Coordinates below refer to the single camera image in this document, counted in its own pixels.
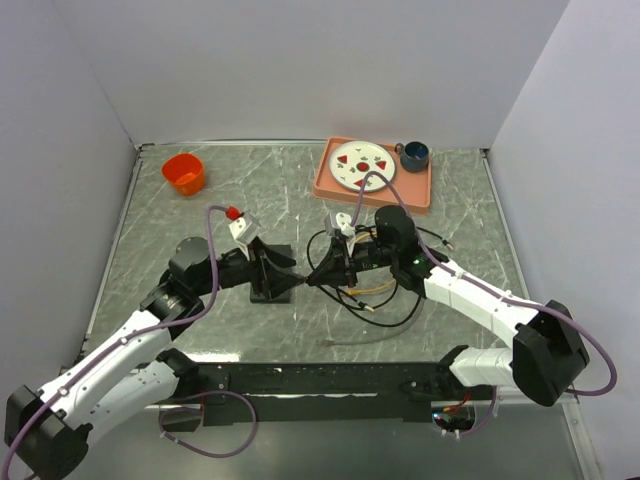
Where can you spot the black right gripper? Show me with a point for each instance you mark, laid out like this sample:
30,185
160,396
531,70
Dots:
334,267

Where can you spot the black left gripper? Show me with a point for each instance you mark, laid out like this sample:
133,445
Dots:
260,269

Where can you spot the black network switch box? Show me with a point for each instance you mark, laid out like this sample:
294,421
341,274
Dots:
273,276

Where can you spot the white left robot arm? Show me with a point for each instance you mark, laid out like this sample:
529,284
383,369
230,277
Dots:
50,428

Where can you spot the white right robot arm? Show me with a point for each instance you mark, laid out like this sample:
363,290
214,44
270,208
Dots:
542,354

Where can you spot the white strawberry pattern plate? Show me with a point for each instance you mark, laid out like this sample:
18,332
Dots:
350,162

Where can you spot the salmon pink tray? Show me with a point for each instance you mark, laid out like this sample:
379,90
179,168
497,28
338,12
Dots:
413,188

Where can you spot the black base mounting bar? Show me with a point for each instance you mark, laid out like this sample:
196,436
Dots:
282,392

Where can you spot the dark blue mug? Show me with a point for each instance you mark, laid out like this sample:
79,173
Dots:
414,156

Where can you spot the orange plastic cup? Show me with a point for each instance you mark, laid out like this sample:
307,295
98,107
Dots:
185,172

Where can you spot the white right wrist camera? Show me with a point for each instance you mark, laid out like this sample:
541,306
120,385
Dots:
339,225

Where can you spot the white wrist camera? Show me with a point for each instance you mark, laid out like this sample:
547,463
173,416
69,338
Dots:
243,227
339,225

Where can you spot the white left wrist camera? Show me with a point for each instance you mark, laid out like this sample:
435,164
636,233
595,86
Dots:
243,227

